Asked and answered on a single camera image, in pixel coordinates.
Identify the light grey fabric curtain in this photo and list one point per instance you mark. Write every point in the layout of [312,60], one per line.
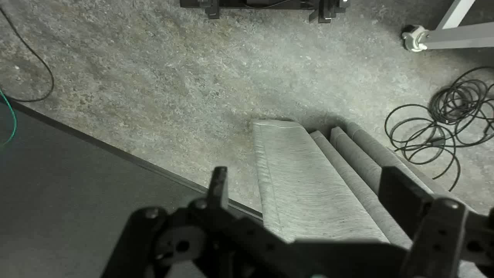
[309,190]

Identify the black equipment base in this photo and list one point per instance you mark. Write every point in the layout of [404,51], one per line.
[257,2]

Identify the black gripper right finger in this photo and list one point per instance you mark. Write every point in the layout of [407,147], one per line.
[437,232]

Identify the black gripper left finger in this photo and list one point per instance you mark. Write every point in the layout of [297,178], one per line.
[170,241]

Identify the white table with metal legs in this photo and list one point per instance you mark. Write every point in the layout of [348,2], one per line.
[458,37]

